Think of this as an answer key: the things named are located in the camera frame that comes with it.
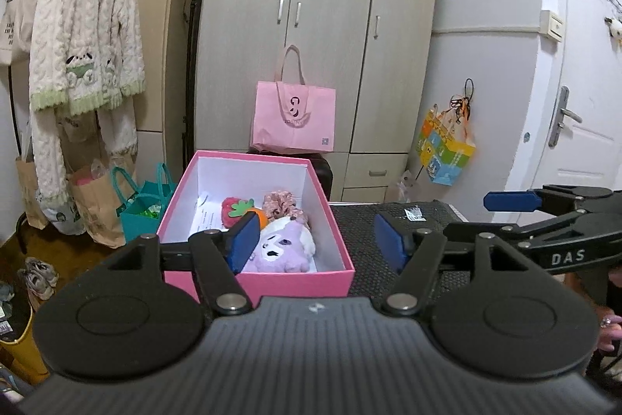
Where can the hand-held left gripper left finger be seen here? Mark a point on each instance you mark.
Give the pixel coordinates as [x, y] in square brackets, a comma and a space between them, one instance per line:
[245, 241]

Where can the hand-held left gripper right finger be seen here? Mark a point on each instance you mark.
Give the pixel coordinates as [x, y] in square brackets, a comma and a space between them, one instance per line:
[388, 241]

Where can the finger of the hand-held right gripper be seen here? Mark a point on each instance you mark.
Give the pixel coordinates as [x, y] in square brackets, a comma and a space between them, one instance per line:
[534, 232]
[510, 201]

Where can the orange carrot plush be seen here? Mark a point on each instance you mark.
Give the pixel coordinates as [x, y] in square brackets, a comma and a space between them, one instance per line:
[261, 218]

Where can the pink strawberry plush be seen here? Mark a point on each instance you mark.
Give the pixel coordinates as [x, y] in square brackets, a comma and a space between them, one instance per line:
[231, 215]

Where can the purple plush toy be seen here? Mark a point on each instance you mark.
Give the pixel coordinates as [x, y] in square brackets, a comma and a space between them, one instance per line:
[277, 252]

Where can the floral fabric scrunchie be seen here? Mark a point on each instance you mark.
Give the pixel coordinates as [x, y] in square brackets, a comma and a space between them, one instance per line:
[284, 203]

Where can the white plush toy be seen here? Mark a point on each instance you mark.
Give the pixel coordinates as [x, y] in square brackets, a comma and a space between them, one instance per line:
[306, 237]

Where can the pink cardboard box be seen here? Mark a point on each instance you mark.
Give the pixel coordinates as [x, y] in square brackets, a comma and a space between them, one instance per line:
[301, 283]

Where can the person's right hand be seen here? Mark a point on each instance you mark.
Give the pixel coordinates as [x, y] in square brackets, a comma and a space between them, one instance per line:
[611, 333]

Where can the small white wrapper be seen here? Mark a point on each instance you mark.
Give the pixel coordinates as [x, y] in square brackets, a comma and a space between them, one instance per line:
[414, 213]

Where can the printed paper sheet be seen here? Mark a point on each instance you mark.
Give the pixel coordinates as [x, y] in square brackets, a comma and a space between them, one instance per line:
[209, 213]

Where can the clear plastic bag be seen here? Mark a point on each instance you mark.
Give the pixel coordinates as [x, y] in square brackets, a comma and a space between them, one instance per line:
[410, 186]

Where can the colourful paper bag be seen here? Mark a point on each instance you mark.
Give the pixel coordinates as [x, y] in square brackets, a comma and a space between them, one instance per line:
[444, 152]

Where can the black suitcase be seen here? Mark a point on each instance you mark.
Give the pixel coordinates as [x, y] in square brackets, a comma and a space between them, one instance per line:
[323, 172]

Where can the teal tote bag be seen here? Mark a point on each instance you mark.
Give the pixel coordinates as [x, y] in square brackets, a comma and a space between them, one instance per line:
[141, 220]

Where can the pink tote bag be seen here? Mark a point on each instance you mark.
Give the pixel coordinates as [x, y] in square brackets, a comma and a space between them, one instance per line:
[294, 118]

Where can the brown paper bag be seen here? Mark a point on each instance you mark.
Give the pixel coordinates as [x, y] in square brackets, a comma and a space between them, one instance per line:
[29, 196]
[97, 211]

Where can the white door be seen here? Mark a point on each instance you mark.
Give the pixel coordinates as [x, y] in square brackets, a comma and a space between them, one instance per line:
[583, 55]

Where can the pair of sneakers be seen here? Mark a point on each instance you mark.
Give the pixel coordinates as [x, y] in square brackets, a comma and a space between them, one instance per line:
[39, 279]

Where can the black clothes rack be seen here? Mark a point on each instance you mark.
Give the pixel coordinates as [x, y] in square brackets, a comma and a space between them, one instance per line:
[22, 230]

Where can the beige cabinet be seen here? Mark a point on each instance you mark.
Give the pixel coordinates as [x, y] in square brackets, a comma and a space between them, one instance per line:
[160, 6]

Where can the cream fluffy robe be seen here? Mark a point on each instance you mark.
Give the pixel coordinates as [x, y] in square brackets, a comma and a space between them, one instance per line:
[82, 31]

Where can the canvas tote bag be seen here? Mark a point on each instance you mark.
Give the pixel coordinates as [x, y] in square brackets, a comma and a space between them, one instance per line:
[14, 26]

